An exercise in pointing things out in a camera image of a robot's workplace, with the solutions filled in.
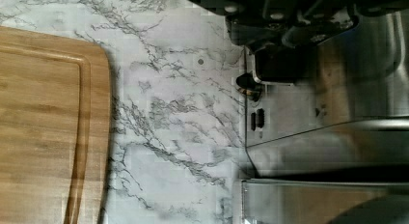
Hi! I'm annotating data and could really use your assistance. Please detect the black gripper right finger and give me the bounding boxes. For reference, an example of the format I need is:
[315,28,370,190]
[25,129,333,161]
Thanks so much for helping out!
[281,6,359,48]

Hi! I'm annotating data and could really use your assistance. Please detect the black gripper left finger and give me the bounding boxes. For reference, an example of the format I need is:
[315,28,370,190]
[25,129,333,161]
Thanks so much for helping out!
[225,0,299,52]

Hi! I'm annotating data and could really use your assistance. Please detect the black toaster lever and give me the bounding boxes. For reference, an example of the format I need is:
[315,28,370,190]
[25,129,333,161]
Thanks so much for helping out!
[235,72,262,101]

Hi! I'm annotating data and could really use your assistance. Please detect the stainless steel toaster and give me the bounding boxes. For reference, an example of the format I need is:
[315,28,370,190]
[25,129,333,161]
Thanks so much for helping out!
[233,11,408,224]

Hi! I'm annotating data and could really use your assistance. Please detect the bamboo cutting board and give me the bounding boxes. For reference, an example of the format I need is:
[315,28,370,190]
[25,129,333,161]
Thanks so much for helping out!
[0,27,111,224]

